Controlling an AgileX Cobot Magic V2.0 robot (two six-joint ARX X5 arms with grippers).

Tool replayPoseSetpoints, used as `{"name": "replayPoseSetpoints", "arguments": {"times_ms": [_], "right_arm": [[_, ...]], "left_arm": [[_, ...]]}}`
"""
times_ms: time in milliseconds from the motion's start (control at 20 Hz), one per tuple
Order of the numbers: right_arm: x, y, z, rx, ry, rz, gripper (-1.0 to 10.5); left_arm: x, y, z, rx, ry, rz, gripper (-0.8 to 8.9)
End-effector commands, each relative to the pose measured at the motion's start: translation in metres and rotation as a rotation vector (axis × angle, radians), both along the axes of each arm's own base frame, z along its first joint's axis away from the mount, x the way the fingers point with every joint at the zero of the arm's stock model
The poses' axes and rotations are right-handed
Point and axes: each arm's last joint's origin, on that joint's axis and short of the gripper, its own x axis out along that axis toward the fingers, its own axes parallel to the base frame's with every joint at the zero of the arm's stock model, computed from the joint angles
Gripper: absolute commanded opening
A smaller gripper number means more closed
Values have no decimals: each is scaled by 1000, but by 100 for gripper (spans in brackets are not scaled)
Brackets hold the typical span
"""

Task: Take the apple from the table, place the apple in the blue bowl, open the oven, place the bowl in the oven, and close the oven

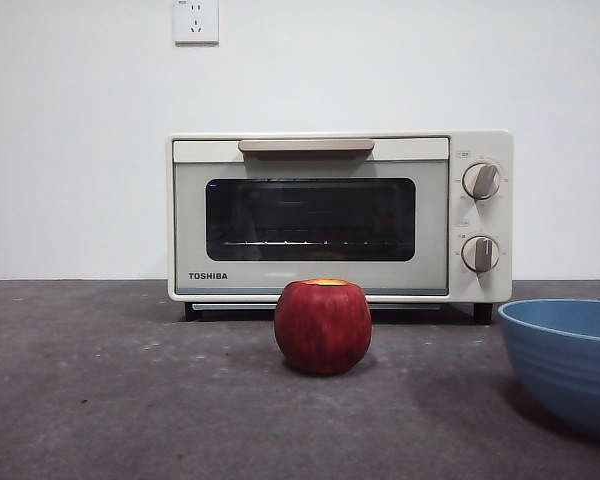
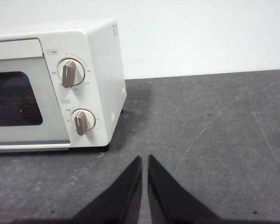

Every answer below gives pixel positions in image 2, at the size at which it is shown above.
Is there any beige oven knob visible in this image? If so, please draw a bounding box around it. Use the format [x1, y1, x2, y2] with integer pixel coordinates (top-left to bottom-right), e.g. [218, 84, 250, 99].
[57, 58, 86, 89]
[70, 108, 96, 136]

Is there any cream white toaster oven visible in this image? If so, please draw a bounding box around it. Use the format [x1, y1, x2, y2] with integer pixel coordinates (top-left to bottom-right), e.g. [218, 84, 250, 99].
[0, 18, 127, 154]

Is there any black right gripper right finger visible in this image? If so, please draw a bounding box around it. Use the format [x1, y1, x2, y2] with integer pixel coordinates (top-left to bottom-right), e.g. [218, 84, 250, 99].
[147, 154, 227, 224]

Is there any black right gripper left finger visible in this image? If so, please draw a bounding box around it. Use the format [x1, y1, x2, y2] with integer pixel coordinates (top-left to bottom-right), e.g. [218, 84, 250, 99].
[71, 155, 143, 224]

